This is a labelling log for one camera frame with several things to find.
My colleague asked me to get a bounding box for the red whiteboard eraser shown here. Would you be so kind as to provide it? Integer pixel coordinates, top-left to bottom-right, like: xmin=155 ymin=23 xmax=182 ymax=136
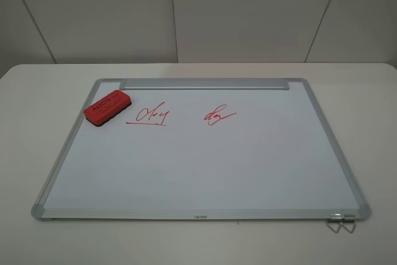
xmin=83 ymin=90 xmax=132 ymax=127

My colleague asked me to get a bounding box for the white framed whiteboard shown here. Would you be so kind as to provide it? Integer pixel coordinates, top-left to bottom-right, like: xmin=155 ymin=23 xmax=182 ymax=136
xmin=32 ymin=78 xmax=371 ymax=221

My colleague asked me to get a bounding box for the grey marker tray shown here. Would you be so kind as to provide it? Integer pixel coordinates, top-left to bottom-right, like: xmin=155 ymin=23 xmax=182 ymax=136
xmin=119 ymin=78 xmax=290 ymax=91

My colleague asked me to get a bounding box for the right metal hanging clip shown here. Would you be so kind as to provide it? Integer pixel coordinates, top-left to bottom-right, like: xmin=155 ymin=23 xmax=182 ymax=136
xmin=341 ymin=215 xmax=357 ymax=234

